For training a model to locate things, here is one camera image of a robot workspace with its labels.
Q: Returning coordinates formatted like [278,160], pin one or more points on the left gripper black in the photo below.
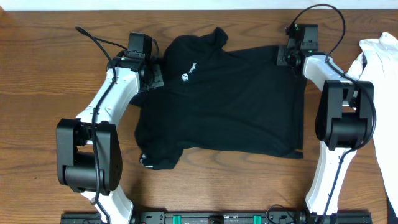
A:
[157,81]

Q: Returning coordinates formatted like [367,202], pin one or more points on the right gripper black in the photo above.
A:
[280,59]

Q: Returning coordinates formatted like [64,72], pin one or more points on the black polo shirt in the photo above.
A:
[226,101]

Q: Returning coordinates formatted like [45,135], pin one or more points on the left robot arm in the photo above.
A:
[89,159]

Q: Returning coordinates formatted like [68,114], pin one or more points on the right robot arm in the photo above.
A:
[345,122]

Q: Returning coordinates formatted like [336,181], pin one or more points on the white shirt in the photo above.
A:
[377,63]

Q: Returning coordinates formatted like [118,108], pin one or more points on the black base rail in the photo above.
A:
[274,214]

